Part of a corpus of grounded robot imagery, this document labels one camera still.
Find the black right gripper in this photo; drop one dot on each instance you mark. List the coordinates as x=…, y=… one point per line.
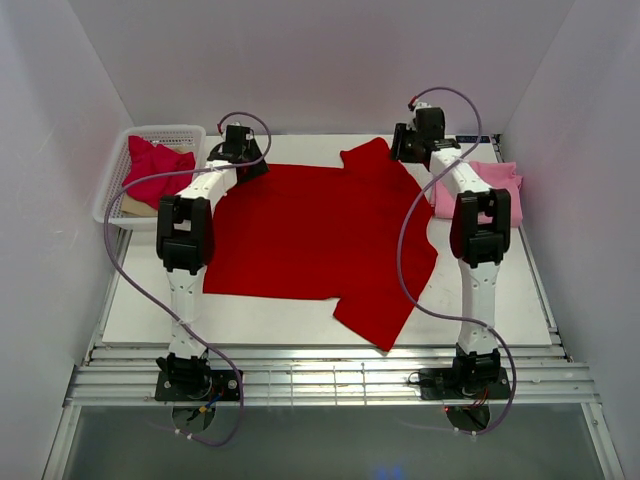
x=401, y=132

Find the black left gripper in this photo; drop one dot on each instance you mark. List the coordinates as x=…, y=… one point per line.
x=260, y=165

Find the red t shirt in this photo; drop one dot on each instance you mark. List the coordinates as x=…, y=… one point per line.
x=357, y=233

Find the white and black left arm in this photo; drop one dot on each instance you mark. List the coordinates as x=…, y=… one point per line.
x=185, y=246

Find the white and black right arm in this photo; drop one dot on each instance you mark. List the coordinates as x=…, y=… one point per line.
x=479, y=238

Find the blue label on table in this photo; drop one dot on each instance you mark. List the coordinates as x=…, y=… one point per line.
x=470, y=139

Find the white plastic basket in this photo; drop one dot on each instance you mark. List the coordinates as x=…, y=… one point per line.
x=190, y=138

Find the folded pink t shirt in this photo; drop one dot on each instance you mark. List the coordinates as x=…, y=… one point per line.
x=498, y=176

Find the crimson shirt in basket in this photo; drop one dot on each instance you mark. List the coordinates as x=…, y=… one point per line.
x=151, y=159

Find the beige cloth in basket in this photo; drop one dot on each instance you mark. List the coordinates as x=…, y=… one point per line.
x=132, y=207

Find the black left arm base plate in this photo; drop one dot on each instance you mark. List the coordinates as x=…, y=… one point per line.
x=220, y=384

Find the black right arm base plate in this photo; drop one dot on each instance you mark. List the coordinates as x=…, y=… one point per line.
x=445, y=384

